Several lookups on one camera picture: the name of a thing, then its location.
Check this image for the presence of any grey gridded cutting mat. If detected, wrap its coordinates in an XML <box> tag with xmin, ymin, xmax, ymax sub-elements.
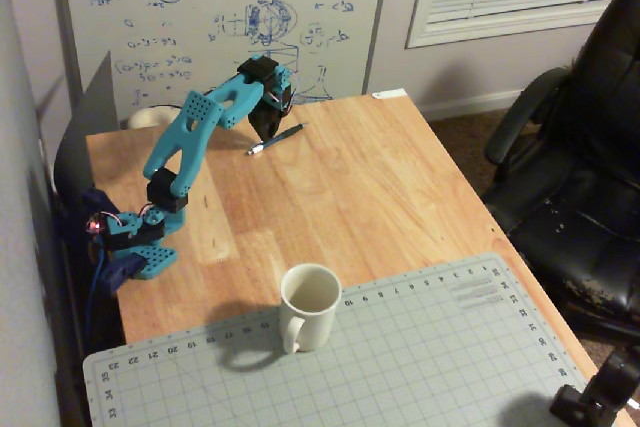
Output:
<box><xmin>82</xmin><ymin>251</ymin><xmax>604</xmax><ymax>427</ymax></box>

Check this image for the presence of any cream ceramic mug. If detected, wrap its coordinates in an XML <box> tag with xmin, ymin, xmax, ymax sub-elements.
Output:
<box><xmin>278</xmin><ymin>262</ymin><xmax>344</xmax><ymax>356</ymax></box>

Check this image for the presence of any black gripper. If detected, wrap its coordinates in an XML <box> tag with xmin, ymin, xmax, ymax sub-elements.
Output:
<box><xmin>247</xmin><ymin>96</ymin><xmax>286</xmax><ymax>142</ymax></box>

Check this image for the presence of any blue black pen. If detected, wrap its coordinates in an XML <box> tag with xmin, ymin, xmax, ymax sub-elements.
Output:
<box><xmin>245</xmin><ymin>122</ymin><xmax>309</xmax><ymax>157</ymax></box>

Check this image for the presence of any white red servo cable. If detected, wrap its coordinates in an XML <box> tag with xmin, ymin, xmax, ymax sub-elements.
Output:
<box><xmin>267</xmin><ymin>74</ymin><xmax>302</xmax><ymax>111</ymax></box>

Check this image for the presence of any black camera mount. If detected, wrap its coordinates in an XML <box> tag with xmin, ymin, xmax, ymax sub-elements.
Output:
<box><xmin>549</xmin><ymin>349</ymin><xmax>640</xmax><ymax>427</ymax></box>

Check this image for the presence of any black leather office chair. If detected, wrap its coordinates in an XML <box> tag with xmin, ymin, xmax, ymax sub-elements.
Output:
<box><xmin>482</xmin><ymin>0</ymin><xmax>640</xmax><ymax>348</ymax></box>

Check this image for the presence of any dark blue table clamp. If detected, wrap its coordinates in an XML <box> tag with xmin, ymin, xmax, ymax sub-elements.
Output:
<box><xmin>97</xmin><ymin>254</ymin><xmax>147</xmax><ymax>297</ymax></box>

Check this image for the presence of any blue power cable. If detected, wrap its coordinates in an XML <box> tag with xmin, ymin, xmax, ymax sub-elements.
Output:
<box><xmin>85</xmin><ymin>244</ymin><xmax>110</xmax><ymax>353</ymax></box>

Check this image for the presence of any round white object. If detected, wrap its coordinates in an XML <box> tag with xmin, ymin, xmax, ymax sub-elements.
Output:
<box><xmin>125</xmin><ymin>105</ymin><xmax>177</xmax><ymax>130</ymax></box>

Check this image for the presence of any controller board with red light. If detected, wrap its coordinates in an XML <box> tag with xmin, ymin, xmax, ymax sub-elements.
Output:
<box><xmin>83</xmin><ymin>211</ymin><xmax>110</xmax><ymax>239</ymax></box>

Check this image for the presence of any whiteboard with blue drawings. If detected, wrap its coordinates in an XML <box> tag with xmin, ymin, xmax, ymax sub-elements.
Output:
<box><xmin>48</xmin><ymin>0</ymin><xmax>394</xmax><ymax>122</ymax></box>

